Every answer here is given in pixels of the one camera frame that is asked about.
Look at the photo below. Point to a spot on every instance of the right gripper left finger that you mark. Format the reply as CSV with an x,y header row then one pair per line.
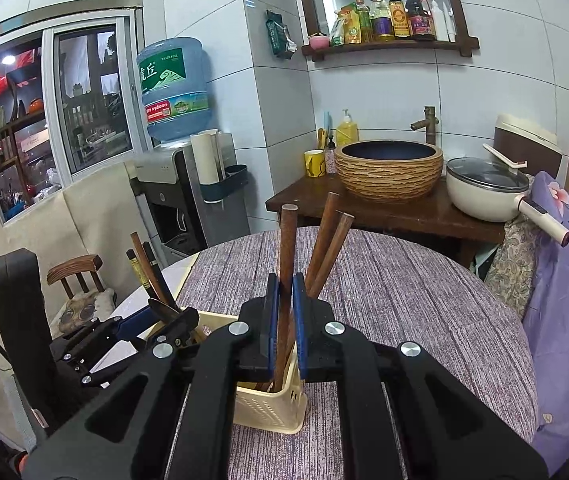
x,y
257,356

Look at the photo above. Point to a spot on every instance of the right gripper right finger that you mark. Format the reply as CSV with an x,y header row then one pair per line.
x,y
316,358

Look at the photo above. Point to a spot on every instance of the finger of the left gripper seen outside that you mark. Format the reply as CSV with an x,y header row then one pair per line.
x,y
178,327

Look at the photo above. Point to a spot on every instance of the brown wooden chopstick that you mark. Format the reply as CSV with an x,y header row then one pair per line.
x,y
288,237

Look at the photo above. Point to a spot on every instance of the gold tipped black chopstick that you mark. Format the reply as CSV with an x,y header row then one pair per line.
x,y
131,257

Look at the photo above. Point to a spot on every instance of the thin brown chopstick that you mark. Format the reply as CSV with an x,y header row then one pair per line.
x,y
150,273

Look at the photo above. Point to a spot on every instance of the brown chopstick in basket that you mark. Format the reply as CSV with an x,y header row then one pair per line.
x,y
337,241
329,221

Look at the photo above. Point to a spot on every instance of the wooden chair with cushion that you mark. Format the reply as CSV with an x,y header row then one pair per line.
x,y
87,298

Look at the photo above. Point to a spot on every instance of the cream plastic utensil basket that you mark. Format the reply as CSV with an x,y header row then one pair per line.
x,y
282,411

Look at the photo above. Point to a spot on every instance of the purple striped table mat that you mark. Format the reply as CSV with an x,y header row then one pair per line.
x,y
433,376

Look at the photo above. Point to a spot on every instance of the grey water dispenser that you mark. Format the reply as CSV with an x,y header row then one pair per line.
x,y
182,224

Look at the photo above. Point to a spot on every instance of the yellow mug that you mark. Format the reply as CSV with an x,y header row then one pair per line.
x,y
314,163

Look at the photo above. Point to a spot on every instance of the dark wooden counter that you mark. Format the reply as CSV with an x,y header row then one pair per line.
x,y
431,214

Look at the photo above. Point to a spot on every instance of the woven pattern basin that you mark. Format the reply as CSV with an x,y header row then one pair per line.
x,y
385,170

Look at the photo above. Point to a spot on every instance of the paper towel roll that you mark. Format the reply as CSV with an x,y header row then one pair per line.
x,y
208,157

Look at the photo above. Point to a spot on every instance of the yellow soap bottle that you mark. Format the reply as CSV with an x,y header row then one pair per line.
x,y
347,130

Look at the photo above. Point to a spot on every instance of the cream frying pan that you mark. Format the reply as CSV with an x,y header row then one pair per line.
x,y
498,191

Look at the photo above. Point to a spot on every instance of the brass faucet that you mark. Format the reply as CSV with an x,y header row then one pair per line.
x,y
429,124

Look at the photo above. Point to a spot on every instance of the blue water jug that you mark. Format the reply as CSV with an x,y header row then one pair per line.
x,y
173,88

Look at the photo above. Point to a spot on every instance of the green hanging packet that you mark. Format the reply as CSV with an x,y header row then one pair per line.
x,y
280,40

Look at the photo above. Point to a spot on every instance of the yellow oil bottle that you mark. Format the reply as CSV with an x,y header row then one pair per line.
x,y
399,19

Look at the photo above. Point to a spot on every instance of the dark soy sauce bottle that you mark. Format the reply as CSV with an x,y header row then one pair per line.
x,y
419,20

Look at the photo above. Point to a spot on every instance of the dark teal wall holder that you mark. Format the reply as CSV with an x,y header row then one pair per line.
x,y
236,177

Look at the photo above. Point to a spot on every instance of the window with white frame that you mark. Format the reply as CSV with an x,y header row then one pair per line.
x,y
69,100

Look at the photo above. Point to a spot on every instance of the wooden wall shelf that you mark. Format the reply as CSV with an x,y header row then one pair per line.
x,y
345,26

